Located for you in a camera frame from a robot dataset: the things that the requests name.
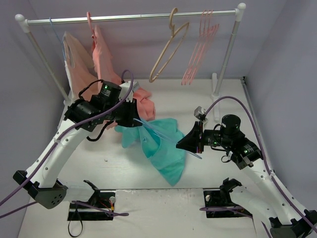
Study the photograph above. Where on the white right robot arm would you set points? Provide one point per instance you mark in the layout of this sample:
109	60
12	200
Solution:
279	211

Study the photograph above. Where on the pink hanger holding shirt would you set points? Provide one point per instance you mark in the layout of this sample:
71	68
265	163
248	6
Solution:
90	25

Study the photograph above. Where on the blue hanger holding shirt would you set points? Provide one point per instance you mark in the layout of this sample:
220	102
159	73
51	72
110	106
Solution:
59	39

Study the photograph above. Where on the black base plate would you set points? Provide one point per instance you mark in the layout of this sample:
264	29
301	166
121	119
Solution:
77	212
215	207

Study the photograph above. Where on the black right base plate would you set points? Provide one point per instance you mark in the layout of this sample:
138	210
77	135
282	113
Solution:
215	207

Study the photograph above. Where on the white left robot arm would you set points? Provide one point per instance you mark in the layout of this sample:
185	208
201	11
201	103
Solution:
114	103

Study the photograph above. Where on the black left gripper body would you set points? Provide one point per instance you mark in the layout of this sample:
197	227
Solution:
132	113

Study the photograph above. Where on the salmon pink t shirt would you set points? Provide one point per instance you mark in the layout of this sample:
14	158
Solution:
103	67

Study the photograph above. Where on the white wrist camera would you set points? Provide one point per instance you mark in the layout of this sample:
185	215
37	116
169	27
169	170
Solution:
200	114
127	90

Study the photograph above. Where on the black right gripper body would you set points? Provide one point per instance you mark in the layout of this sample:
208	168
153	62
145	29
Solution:
200	137

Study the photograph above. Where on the teal t shirt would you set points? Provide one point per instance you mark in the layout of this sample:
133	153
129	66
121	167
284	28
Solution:
163	155

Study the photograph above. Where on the beige plastic hanger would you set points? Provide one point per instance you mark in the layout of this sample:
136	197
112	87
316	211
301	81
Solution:
177	36

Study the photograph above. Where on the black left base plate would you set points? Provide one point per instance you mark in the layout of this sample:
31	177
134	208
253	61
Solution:
77	212

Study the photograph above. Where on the pale peach t shirt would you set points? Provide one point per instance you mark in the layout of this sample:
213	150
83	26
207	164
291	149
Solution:
79	65

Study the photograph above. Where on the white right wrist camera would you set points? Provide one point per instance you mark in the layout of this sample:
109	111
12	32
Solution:
200	114

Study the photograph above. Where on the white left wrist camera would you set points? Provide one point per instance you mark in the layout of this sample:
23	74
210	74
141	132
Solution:
127	90

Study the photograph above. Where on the blue plastic hanger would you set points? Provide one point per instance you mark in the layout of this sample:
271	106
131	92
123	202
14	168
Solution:
158	132

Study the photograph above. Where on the white metal clothes rack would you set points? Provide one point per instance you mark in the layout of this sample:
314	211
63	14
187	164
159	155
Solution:
25	25

